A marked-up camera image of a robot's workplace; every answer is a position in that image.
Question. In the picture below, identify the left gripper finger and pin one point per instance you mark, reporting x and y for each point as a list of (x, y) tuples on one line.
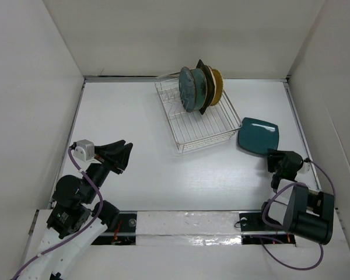
[(122, 155), (109, 149)]

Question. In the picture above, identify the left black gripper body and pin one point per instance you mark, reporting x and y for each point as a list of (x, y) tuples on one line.
[(98, 172)]

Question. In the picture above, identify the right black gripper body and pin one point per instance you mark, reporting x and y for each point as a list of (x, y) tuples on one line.
[(273, 165)]

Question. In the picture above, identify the square dark teal plate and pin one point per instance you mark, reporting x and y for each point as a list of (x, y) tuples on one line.
[(258, 136)]

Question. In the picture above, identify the round dark teal plate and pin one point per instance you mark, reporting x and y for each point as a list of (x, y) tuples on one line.
[(187, 89)]

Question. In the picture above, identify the round woven bamboo plate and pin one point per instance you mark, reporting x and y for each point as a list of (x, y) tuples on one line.
[(218, 86)]

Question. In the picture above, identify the light green flower plate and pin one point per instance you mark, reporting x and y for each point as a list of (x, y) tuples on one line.
[(201, 88)]

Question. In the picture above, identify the beige bird painted plate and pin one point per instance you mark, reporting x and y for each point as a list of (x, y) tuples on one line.
[(214, 78)]

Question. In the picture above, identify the square brown yellow plate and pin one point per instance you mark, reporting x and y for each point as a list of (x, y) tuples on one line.
[(210, 85)]

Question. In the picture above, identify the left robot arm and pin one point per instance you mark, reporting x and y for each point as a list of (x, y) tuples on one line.
[(80, 214)]

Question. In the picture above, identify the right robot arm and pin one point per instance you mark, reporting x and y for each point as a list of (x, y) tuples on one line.
[(309, 214)]

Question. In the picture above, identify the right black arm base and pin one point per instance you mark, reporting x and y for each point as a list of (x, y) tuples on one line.
[(255, 231)]

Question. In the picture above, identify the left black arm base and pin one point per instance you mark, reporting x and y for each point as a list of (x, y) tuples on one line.
[(122, 234)]

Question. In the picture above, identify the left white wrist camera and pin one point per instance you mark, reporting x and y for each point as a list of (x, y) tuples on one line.
[(83, 150)]

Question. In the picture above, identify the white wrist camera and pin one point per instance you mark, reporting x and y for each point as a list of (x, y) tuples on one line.
[(83, 150), (306, 166)]

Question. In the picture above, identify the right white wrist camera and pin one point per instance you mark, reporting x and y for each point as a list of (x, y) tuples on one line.
[(306, 166)]

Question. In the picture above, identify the metal wire dish rack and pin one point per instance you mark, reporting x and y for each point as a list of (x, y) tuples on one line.
[(194, 130)]

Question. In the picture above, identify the silver taped front rail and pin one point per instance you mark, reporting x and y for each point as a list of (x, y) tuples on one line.
[(187, 228)]

